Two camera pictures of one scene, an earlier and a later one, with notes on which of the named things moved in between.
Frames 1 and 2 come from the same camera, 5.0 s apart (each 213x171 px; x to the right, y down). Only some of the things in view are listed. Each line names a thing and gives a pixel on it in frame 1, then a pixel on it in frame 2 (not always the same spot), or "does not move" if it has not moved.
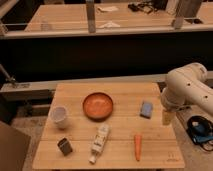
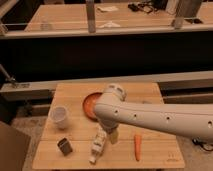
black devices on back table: (147, 6) does not move
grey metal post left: (90, 4) does not move
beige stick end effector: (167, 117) to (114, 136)
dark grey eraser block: (64, 146) does not move
